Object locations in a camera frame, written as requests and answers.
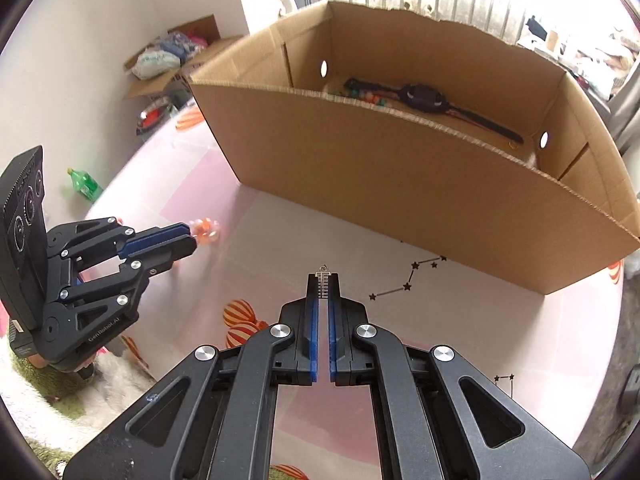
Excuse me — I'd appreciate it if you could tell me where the green white fuzzy blanket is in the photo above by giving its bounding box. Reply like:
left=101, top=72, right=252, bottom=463
left=0, top=330, right=156, bottom=471

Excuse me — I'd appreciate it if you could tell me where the silver abacus earring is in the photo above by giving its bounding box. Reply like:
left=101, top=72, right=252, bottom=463
left=315, top=262, right=335, bottom=301

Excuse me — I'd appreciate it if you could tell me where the large brown cardboard box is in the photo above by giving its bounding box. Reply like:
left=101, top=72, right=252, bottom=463
left=187, top=0, right=640, bottom=295

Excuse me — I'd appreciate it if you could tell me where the colourful clothes bundle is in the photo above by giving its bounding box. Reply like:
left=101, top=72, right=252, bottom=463
left=155, top=31, right=208, bottom=56

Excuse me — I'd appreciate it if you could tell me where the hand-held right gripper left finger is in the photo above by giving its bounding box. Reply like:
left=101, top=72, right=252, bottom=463
left=62, top=271, right=321, bottom=480

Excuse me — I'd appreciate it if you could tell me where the white cloth bundle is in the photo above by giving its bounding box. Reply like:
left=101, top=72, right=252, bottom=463
left=132, top=50, right=181, bottom=81

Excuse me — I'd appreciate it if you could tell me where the green plastic bottle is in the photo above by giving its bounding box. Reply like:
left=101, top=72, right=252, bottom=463
left=67, top=167, right=103, bottom=203

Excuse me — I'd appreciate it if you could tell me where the pile of clothes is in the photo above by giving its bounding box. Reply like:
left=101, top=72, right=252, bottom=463
left=515, top=10, right=640, bottom=101

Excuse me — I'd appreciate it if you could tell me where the multicolour glass bead necklace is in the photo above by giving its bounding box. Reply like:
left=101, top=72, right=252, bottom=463
left=327, top=85, right=396, bottom=110

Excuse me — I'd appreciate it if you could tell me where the black wristwatch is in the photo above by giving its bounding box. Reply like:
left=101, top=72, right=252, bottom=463
left=344, top=77, right=524, bottom=145

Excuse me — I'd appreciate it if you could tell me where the open cardboard box with clothes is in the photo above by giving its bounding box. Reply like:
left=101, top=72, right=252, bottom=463
left=122, top=15, right=246, bottom=100

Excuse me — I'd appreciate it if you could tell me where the pink printed tablecloth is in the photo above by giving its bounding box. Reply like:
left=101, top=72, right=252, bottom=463
left=80, top=105, right=626, bottom=480

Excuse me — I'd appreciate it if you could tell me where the pink bead bracelet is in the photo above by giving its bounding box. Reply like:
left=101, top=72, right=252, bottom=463
left=190, top=216, right=222, bottom=247

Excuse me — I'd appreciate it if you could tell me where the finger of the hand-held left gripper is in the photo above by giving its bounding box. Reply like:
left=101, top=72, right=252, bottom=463
left=62, top=236, right=198, bottom=311
left=47, top=217, right=193, bottom=261

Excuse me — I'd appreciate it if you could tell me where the grey curtain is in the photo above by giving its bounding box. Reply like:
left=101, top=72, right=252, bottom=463
left=607, top=60, right=640, bottom=156

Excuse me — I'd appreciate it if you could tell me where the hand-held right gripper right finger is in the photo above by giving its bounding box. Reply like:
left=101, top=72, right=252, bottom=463
left=327, top=271, right=591, bottom=480

